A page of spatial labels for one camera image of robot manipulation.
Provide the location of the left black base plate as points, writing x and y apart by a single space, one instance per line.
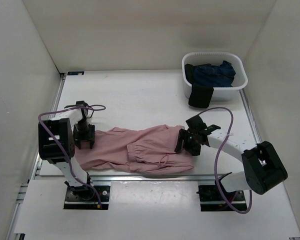
88 200

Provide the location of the black trousers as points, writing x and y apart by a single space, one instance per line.
201 89

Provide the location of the white plastic basket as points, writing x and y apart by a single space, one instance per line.
216 58

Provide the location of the blue trousers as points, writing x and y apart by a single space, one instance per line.
214 76

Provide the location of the pink trousers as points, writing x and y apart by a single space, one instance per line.
150 151

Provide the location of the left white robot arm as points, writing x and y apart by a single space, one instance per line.
60 133

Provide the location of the blue corner label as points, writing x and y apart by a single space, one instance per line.
75 73

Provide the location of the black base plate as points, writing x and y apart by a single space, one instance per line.
211 200
88 200

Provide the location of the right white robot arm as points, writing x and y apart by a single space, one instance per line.
262 166

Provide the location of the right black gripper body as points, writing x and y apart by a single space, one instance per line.
191 144

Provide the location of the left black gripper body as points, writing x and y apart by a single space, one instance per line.
84 132

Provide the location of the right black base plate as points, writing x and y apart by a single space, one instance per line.
211 200

